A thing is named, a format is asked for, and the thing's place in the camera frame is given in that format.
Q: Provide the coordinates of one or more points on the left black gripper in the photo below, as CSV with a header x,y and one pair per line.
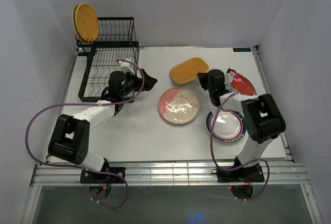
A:
x,y
149,81

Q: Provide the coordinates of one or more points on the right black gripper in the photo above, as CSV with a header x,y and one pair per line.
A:
x,y
202,77

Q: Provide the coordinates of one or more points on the orange square woven tray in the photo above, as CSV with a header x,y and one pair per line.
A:
x,y
188,70

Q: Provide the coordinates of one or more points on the red and teal floral plate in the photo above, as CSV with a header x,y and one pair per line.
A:
x,y
241,85

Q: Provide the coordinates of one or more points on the orange round woven plate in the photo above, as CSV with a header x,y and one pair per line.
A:
x,y
87,23

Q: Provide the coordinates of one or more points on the green-rimmed round bamboo plate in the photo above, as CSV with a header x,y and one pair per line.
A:
x,y
74,20

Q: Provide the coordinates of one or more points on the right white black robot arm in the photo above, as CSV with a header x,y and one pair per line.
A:
x,y
261,118

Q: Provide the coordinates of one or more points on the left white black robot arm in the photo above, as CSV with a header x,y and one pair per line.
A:
x,y
70,137

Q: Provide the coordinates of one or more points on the pink and cream ceramic plate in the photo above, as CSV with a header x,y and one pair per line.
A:
x,y
178,106

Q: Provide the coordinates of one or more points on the blue table label sticker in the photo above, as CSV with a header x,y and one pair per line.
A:
x,y
241,50

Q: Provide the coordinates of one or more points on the white plate with green rim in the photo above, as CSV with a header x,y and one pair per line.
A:
x,y
229,127

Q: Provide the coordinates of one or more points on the black wire dish rack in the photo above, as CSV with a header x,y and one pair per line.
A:
x,y
116,39

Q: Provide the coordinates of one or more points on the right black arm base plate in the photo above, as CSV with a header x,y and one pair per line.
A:
x,y
252,174

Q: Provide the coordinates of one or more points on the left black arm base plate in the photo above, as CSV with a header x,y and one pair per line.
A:
x,y
103,175

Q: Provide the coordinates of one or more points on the aluminium frame rail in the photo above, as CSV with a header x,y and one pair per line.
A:
x,y
165,174

